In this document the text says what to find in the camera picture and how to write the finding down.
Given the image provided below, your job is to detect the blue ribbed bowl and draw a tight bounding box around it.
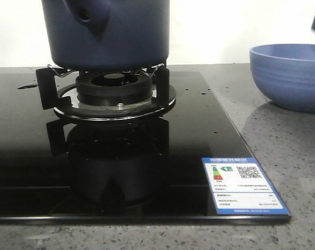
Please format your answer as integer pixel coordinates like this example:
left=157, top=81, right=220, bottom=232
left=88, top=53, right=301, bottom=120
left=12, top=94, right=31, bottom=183
left=249, top=44, right=315, bottom=113

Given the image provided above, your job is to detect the dark blue cooking pot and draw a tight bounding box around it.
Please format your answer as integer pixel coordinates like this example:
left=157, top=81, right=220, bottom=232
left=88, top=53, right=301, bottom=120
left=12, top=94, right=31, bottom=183
left=42, top=1, right=170, bottom=71

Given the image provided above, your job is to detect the right burner with pot support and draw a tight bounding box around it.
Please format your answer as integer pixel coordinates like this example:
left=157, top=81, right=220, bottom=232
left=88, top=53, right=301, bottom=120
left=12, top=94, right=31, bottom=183
left=36, top=64, right=176, bottom=121

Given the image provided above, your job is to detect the blue energy efficiency label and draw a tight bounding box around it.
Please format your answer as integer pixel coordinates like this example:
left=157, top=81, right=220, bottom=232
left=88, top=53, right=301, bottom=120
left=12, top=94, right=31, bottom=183
left=202, top=157, right=291, bottom=216

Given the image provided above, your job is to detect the black glass gas stove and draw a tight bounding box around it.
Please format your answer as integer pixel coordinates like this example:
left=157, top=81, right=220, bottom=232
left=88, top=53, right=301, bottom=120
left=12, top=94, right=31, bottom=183
left=0, top=72, right=291, bottom=224

